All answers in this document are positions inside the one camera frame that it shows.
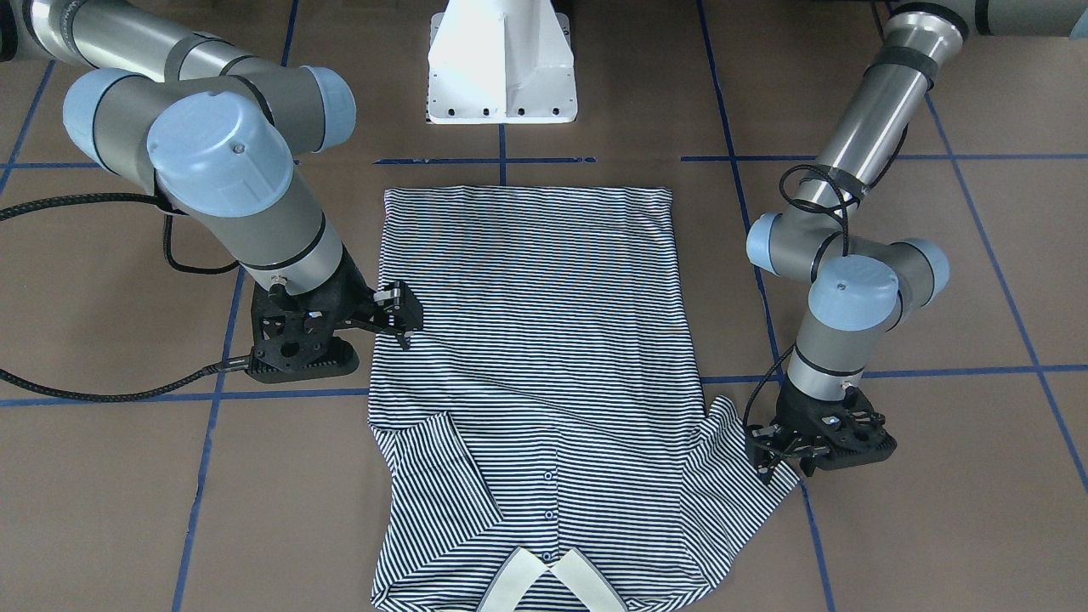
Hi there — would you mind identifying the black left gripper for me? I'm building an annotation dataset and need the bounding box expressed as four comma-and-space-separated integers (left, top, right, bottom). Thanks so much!
745, 380, 898, 485

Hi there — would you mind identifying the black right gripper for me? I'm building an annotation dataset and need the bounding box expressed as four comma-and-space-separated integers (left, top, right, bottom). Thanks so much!
247, 259, 424, 384

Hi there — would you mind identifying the navy white striped polo shirt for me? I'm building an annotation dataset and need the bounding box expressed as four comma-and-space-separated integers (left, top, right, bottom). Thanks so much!
368, 186, 798, 611

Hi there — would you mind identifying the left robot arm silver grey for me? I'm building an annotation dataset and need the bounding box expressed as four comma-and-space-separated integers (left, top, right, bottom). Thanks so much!
742, 1, 1085, 485

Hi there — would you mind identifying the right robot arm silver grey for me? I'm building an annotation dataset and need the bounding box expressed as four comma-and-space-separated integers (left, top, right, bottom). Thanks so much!
3, 1, 423, 383

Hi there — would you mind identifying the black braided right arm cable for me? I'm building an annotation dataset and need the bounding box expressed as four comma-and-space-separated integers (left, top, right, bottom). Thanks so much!
0, 192, 256, 403

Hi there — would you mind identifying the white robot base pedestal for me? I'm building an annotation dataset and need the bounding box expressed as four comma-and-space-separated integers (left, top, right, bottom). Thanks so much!
425, 1, 579, 125

